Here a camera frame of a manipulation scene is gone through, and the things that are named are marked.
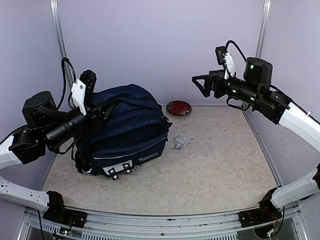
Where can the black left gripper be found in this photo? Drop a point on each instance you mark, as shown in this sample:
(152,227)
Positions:
(95,116)

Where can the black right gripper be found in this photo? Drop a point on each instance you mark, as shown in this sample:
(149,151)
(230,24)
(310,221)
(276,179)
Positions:
(216,78)

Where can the navy blue backpack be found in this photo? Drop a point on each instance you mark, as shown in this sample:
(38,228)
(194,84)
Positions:
(136,134)

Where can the white charger with cable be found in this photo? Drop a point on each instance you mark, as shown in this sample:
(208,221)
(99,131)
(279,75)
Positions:
(180,142)

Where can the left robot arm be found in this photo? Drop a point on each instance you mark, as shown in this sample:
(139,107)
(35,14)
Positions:
(47,129)

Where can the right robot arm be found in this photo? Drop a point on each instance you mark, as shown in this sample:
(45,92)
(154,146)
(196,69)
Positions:
(255,90)

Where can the red floral plate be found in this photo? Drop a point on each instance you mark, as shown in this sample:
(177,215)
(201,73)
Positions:
(178,108)

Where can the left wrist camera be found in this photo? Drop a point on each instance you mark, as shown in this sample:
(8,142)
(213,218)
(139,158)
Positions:
(82,89)

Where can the right aluminium corner post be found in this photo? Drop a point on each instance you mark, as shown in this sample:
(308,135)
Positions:
(263,28)

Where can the aluminium corner post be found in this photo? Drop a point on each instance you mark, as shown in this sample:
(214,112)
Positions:
(263,28)
(54,6)

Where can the left aluminium corner post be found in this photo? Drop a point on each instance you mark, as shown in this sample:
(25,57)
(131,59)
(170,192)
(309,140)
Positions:
(54,6)

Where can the metal front rail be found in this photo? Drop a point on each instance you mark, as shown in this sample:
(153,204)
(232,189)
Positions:
(118,226)

